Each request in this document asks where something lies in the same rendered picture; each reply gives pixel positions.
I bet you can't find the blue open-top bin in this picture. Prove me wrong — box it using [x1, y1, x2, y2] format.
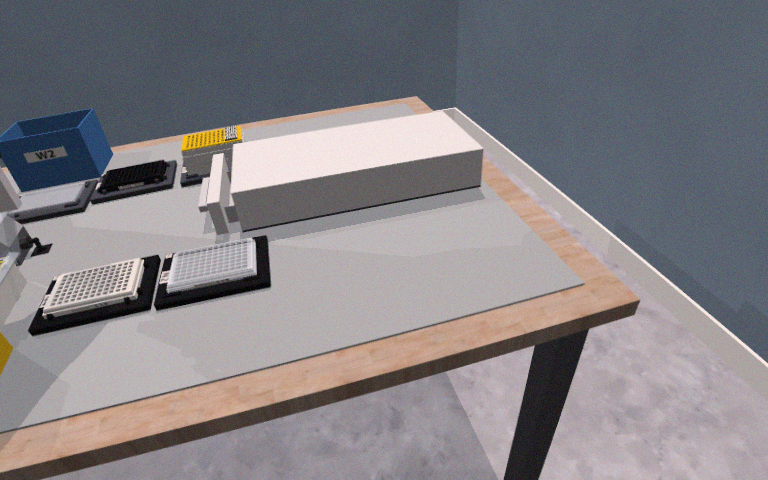
[0, 108, 113, 192]

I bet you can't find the black assay plate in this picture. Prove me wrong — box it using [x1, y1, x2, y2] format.
[99, 160, 167, 194]

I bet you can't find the white multi-well assay plate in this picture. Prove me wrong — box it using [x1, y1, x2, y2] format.
[166, 238, 257, 293]

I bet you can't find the grey bench mat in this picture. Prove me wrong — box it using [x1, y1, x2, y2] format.
[0, 140, 585, 434]

